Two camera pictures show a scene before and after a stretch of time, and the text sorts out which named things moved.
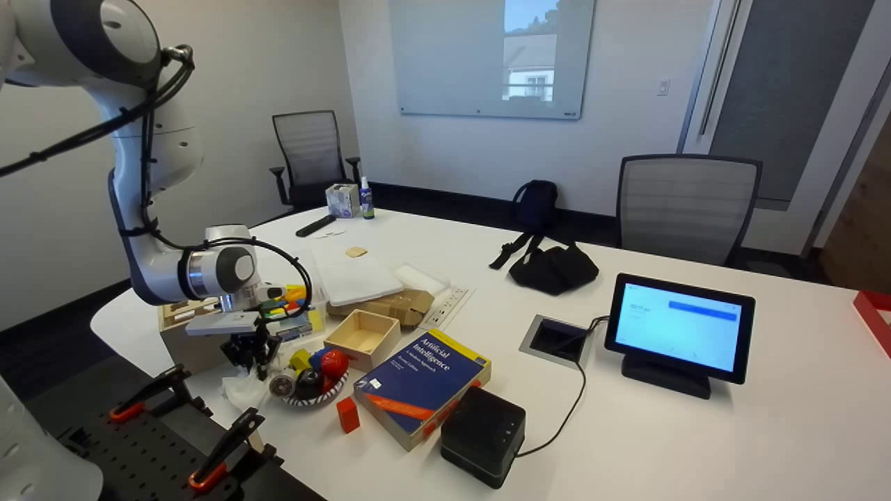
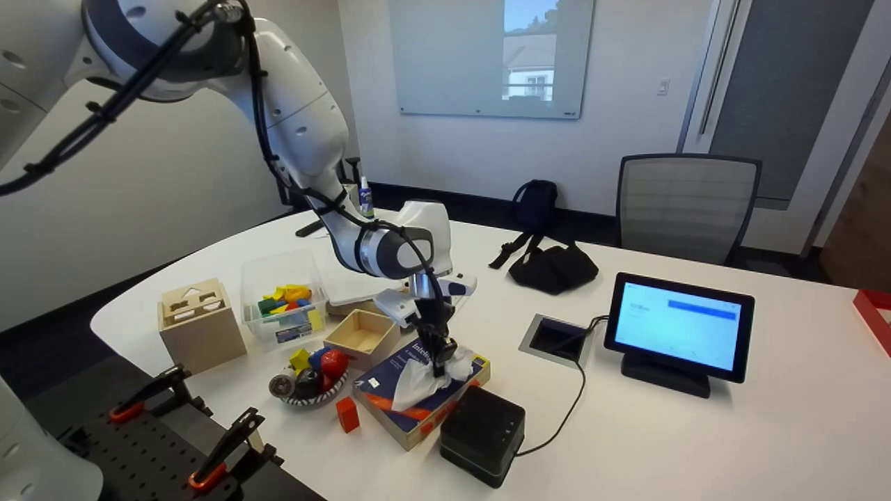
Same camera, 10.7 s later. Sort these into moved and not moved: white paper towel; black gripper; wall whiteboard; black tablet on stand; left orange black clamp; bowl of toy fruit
Moved: black gripper; white paper towel
Not moved: wall whiteboard; bowl of toy fruit; black tablet on stand; left orange black clamp
